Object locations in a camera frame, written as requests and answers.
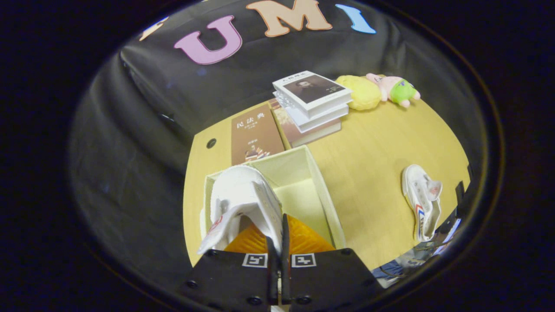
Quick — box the white canvas shoe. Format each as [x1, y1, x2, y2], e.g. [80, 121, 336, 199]
[198, 165, 284, 255]
[401, 164, 444, 242]

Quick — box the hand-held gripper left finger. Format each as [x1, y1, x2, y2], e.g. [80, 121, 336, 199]
[182, 215, 278, 307]

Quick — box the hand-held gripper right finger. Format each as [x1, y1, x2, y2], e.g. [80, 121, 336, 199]
[281, 213, 382, 311]

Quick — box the yellow round plush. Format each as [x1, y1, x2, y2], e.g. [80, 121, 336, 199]
[335, 75, 382, 111]

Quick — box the white book with portrait cover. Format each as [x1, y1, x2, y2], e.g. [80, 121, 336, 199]
[272, 71, 353, 119]

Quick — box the pink and green plush toy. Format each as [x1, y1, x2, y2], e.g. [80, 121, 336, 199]
[366, 73, 421, 108]

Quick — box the thin brown book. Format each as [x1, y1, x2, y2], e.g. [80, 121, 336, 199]
[231, 103, 285, 166]

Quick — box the grey fabric storage box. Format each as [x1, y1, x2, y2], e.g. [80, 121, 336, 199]
[199, 145, 346, 256]

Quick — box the plain white book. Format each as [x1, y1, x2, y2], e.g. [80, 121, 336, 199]
[284, 104, 349, 133]

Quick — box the black backdrop cloth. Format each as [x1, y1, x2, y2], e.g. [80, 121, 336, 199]
[69, 0, 482, 278]

